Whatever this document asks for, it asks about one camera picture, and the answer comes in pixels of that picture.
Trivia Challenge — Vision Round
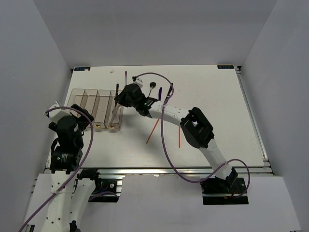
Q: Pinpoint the silver fork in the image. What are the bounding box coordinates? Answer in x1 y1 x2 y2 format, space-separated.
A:
110 105 122 124

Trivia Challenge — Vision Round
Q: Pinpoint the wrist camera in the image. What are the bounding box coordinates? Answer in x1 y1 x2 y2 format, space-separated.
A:
132 76 143 88
45 108 71 124

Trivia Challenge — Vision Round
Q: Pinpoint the blue label right corner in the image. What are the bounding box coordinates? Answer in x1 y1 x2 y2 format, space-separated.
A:
217 65 234 69

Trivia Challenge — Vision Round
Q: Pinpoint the orange chopstick right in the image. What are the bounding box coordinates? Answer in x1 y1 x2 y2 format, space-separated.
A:
178 127 181 148

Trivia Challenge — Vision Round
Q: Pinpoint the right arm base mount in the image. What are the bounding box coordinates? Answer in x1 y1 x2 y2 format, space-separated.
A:
200 178 249 205

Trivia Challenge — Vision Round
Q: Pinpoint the orange chopstick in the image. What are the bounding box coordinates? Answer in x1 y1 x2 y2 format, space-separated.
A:
146 119 160 144
178 127 181 148

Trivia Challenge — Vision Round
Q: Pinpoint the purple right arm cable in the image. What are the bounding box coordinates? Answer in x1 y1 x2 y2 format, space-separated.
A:
134 72 251 199

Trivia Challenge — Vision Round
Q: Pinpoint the black spoon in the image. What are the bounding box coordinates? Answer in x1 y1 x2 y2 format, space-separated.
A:
148 82 156 96

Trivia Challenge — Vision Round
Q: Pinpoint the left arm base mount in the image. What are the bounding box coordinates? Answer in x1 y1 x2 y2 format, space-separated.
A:
77 169 119 203

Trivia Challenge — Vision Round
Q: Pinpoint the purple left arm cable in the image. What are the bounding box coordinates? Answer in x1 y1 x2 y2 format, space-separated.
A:
18 106 95 232

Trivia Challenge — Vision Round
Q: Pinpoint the black knife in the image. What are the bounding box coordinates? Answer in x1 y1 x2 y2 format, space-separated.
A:
165 83 173 100

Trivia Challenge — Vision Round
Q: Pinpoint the black handled fork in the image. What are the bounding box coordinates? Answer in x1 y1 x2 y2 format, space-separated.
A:
112 83 119 116

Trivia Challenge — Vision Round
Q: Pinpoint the clear container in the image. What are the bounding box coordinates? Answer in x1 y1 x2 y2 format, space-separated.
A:
104 90 124 130
93 89 111 129
81 89 98 117
67 88 85 110

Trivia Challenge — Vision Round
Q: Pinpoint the orange chopstick left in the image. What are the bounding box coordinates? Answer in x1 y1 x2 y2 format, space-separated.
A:
146 119 160 144

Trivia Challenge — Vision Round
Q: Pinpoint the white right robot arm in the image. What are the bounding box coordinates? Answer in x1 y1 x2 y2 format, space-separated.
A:
114 84 238 193

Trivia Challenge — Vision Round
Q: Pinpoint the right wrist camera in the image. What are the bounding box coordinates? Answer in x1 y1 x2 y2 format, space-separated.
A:
132 76 143 88

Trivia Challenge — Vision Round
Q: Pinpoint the aluminium table frame rail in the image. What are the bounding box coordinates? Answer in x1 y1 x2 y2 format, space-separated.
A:
43 65 275 178

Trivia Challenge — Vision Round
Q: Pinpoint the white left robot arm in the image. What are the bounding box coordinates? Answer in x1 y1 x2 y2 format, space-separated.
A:
42 104 102 232

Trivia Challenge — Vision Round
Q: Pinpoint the blue label corner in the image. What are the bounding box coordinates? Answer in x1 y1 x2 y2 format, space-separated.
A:
74 67 91 72
217 65 234 69

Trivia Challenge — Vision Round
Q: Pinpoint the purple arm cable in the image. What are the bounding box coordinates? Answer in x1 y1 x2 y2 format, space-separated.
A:
134 72 251 199
18 106 95 232

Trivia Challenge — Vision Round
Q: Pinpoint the blue label left corner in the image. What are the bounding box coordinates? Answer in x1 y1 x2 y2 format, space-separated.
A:
74 67 91 72

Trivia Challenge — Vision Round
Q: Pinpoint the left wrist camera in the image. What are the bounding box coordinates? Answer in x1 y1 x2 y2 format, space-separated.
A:
45 108 71 124

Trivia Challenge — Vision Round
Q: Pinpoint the blue knife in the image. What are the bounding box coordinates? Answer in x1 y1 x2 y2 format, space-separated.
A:
158 87 162 101

